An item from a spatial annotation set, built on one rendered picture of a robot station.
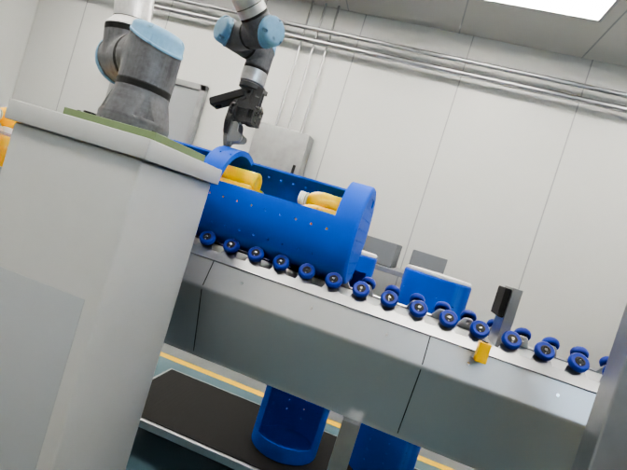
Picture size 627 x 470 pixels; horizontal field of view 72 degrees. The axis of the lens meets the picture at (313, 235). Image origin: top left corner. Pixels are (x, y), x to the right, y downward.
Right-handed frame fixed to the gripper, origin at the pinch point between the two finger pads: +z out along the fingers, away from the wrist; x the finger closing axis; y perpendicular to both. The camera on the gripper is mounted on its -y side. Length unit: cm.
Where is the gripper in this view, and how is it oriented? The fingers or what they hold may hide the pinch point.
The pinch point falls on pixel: (225, 146)
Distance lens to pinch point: 136.9
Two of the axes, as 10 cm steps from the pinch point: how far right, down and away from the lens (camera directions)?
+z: -3.1, 9.5, 0.4
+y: 9.3, 3.1, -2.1
